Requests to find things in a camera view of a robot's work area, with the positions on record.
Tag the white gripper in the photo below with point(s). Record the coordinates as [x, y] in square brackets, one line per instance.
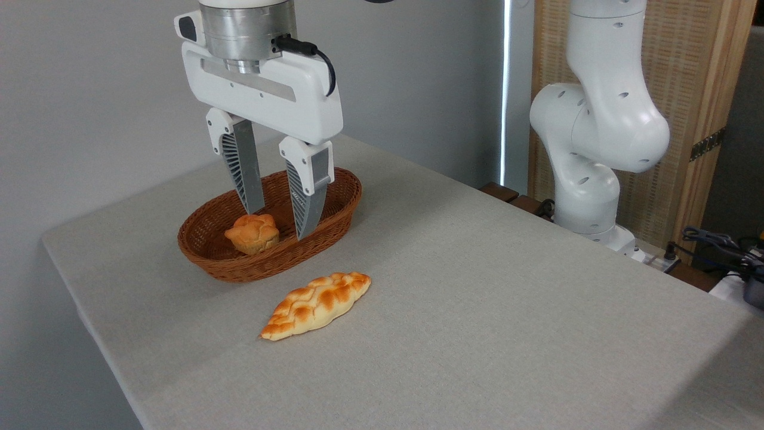
[274, 98]

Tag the braided golden bread loaf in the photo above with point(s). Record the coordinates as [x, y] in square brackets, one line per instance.
[316, 304]

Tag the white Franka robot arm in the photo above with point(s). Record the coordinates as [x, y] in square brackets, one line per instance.
[603, 119]

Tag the round golden bread bun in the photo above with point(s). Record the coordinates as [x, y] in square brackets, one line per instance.
[253, 233]

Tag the brown wicker oval basket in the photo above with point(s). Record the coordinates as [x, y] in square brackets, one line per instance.
[250, 269]

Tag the grey tablecloth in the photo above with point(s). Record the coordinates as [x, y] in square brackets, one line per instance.
[477, 358]

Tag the wooden woven folding screen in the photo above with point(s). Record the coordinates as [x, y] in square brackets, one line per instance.
[674, 71]

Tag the metal screen hinge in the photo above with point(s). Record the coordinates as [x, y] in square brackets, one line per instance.
[707, 145]

